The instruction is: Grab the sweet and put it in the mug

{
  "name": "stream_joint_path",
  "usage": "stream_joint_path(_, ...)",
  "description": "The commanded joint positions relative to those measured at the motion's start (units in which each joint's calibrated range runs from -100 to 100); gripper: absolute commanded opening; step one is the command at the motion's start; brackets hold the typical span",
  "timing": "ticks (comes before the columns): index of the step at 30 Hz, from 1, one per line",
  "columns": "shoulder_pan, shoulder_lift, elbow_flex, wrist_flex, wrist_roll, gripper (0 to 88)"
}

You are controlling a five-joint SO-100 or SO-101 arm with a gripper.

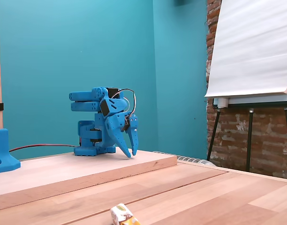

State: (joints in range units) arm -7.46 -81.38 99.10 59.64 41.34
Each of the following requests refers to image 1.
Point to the blue printed pole mount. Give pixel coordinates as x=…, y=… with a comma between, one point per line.
x=1, y=150

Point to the white radiator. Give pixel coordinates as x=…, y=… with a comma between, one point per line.
x=192, y=159

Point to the raised wooden board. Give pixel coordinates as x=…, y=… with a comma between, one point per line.
x=52, y=171

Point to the white flip chart pad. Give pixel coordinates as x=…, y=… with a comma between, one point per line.
x=249, y=47

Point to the white orange sweet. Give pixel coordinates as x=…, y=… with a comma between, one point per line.
x=121, y=214

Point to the flip chart easel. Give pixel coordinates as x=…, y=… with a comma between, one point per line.
x=249, y=131

